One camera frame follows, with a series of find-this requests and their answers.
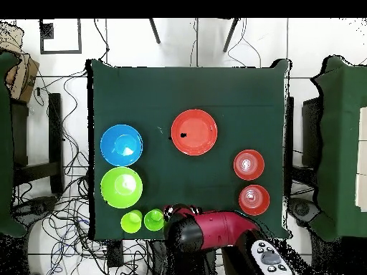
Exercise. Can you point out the large orange bowl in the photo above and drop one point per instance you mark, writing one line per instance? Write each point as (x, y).
(197, 134)

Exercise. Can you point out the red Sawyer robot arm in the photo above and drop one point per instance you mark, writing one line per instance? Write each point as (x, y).
(220, 229)

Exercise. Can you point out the white block stack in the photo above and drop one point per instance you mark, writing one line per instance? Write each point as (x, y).
(361, 160)

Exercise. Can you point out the lime green cup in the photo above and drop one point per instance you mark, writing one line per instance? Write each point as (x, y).
(131, 223)

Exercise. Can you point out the lime green bowl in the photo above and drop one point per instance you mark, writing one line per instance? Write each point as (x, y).
(121, 187)

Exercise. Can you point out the small orange bowl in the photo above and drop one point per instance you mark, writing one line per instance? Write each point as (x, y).
(249, 165)
(253, 200)

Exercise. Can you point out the black power strip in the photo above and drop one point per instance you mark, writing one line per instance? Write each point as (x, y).
(115, 253)

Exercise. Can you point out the blue bowl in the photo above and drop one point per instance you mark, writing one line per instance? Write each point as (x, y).
(121, 145)

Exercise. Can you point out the grey chair base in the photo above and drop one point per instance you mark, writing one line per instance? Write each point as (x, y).
(302, 209)

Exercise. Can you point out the grey stand base with knob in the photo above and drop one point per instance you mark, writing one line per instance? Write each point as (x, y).
(34, 209)

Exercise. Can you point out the dark green side tablecloth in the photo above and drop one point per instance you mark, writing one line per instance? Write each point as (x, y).
(5, 143)
(341, 129)

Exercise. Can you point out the black tripod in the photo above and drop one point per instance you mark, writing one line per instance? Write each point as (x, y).
(154, 31)

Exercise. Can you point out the cardboard box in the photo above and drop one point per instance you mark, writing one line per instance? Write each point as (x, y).
(21, 77)

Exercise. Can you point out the black bench frame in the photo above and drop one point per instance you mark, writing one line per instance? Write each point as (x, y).
(56, 137)
(311, 131)

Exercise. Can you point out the black square floor frame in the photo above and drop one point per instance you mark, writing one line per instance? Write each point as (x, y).
(46, 31)

